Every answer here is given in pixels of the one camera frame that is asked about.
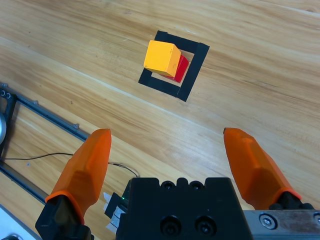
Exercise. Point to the black tape square outline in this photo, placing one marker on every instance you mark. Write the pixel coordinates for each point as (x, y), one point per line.
(196, 65)

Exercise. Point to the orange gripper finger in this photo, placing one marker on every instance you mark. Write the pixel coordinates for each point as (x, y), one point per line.
(253, 170)
(82, 170)

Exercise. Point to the long aluminium frame rail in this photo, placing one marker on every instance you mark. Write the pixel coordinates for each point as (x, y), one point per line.
(22, 181)

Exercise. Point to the USB dongle with green light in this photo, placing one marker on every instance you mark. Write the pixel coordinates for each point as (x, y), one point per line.
(125, 192)

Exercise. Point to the yellow wooden block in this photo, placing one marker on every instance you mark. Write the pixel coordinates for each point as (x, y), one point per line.
(160, 56)

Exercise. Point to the red wooden block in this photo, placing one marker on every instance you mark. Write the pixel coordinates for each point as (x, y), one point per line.
(182, 68)

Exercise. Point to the round silver base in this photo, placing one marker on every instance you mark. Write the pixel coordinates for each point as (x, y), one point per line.
(2, 130)

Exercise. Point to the grey metal plate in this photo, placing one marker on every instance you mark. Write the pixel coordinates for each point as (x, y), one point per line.
(12, 225)

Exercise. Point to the black taped USB hub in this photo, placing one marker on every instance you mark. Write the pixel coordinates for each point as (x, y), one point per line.
(116, 220)

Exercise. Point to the black tape strip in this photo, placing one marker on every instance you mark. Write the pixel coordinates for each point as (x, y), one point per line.
(112, 203)

